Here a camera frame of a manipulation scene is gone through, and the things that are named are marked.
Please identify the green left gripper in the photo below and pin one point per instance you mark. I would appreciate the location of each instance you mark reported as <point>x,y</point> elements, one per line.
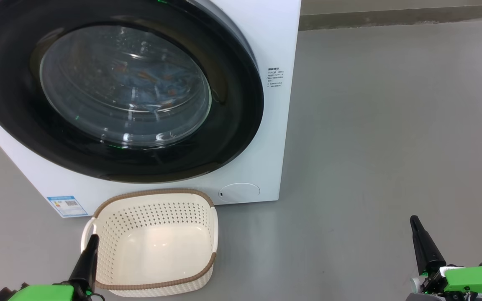
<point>44,293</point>

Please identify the dark washing machine door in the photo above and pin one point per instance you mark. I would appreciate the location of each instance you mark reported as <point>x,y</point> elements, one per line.
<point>15,125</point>

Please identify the stainless steel washing machine drum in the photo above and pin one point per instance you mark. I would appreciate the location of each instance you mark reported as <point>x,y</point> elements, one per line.
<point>78,54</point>

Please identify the cream perforated laundry basket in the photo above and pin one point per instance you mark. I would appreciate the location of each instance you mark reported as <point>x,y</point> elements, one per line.
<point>161,251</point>

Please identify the small printed text sticker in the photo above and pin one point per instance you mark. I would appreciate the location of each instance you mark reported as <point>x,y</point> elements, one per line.
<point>275,78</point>

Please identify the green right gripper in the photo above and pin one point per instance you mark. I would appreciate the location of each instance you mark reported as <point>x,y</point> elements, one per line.
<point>471,281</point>

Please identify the blue garment small orange prints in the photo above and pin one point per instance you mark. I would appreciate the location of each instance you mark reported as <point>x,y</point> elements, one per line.
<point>170,90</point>

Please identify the blue energy label sticker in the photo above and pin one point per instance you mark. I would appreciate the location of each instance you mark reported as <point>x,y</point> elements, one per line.
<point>67,206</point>

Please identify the round white filter cover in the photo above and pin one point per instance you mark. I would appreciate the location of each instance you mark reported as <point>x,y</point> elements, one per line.
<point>239,193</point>

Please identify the white front-load washing machine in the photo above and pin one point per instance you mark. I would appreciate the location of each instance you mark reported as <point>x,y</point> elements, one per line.
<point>262,167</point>

